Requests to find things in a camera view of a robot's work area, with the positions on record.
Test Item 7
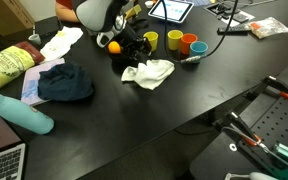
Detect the small grey cup with spoon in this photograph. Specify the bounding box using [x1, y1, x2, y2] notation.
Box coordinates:
[27, 23, 43, 47]

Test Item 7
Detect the black clamp with orange handle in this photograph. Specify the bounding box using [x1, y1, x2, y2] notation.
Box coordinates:
[221, 111, 264, 148]
[261, 75, 288, 102]

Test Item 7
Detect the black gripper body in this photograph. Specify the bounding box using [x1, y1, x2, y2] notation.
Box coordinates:
[120, 25, 153, 58]

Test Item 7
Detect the yellow potato chips bag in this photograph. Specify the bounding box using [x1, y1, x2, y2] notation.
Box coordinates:
[0, 41, 46, 92]

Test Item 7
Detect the clear plastic parts bag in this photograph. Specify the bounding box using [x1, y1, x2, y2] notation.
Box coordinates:
[244, 16, 288, 40]

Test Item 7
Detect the white tablet with lit screen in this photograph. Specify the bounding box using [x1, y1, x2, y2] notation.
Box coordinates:
[147, 0, 195, 25]

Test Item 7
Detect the pale lavender notebook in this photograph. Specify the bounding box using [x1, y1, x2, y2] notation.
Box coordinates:
[20, 57, 66, 107]

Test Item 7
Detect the orange plastic cup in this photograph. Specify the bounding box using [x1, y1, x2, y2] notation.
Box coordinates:
[179, 32, 199, 56]

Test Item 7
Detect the black TV remote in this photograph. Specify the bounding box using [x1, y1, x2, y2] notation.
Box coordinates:
[216, 24, 252, 35]

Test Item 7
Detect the orange ball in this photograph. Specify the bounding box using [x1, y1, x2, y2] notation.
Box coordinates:
[107, 40, 123, 55]

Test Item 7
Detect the blue plastic cup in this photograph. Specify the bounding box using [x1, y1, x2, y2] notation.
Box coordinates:
[189, 40, 209, 65]

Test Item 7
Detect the blue booklet with orange edge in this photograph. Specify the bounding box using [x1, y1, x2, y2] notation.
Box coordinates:
[192, 0, 216, 7]

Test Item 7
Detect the grey laptop with dark lid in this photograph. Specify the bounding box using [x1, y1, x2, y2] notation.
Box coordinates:
[0, 105, 27, 180]

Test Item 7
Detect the white cylindrical object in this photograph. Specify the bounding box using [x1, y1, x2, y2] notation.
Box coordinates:
[223, 171, 279, 180]

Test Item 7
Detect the brown cardboard box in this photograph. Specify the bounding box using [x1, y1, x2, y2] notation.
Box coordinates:
[0, 0, 36, 37]

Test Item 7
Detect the teal metal water bottle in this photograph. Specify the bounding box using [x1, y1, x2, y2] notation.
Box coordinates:
[0, 86, 56, 136]

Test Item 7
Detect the black desk stand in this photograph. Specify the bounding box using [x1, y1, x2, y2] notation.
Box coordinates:
[205, 1, 242, 16]

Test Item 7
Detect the white stained paper napkin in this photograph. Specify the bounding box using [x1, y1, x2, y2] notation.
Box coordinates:
[39, 26, 85, 63]

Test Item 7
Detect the black robot cable with connector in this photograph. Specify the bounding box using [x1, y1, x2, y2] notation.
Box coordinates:
[159, 0, 240, 65]

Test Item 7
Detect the white paper sheet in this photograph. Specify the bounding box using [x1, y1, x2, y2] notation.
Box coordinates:
[220, 9, 256, 28]

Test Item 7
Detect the person torso in red shirt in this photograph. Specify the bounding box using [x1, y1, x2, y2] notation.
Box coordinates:
[55, 0, 76, 11]

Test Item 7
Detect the person's right forearm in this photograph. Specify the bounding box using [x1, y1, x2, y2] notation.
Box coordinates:
[55, 4, 82, 23]

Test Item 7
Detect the small white cup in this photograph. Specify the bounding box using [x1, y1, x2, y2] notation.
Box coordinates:
[144, 0, 155, 10]

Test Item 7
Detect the white terry towel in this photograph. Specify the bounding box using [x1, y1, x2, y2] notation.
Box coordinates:
[120, 58, 176, 91]

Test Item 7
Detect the dark blue cloth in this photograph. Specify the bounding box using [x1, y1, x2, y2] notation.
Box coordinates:
[37, 62, 95, 102]

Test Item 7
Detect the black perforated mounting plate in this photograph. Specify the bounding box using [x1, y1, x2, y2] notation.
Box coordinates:
[189, 63, 288, 180]

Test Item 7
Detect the black handheld device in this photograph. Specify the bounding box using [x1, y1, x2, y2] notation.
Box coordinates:
[231, 12, 250, 24]

